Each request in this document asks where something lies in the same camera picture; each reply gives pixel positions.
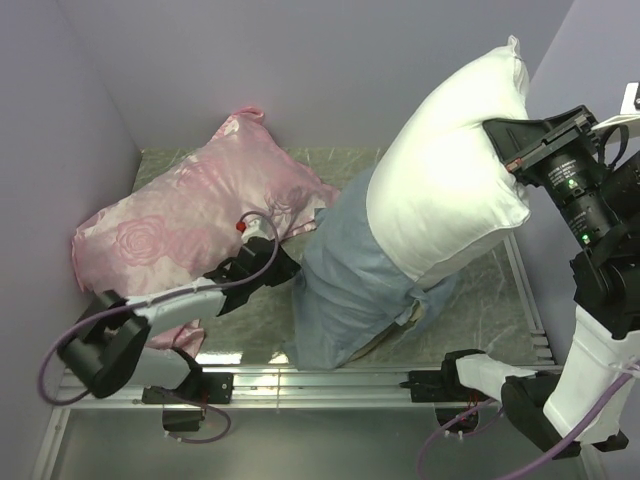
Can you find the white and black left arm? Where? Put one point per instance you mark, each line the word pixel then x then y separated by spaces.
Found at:
pixel 108 348

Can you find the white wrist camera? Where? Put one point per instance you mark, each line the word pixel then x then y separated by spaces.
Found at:
pixel 629 114
pixel 254 227

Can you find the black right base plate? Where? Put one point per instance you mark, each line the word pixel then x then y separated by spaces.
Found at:
pixel 448 397

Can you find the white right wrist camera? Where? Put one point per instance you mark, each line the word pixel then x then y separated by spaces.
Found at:
pixel 629 114

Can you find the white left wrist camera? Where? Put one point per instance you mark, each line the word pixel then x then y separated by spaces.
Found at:
pixel 254 227

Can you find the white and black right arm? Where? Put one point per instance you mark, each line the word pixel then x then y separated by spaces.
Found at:
pixel 598 200

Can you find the blue-grey pillowcase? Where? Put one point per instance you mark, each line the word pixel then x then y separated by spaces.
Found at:
pixel 348 295

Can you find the white pillow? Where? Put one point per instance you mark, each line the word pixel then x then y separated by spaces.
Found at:
pixel 440 197

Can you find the aluminium frame rail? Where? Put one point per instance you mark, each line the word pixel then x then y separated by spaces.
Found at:
pixel 351 423

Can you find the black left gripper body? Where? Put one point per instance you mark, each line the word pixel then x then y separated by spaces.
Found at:
pixel 279 271

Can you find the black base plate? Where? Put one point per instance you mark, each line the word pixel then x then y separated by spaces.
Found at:
pixel 186 408
pixel 448 397

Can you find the pink satin rose pillow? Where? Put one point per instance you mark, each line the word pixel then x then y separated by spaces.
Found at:
pixel 182 224

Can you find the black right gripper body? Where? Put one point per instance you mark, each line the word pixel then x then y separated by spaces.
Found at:
pixel 574 170

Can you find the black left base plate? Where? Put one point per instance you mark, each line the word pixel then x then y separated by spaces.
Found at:
pixel 186 408

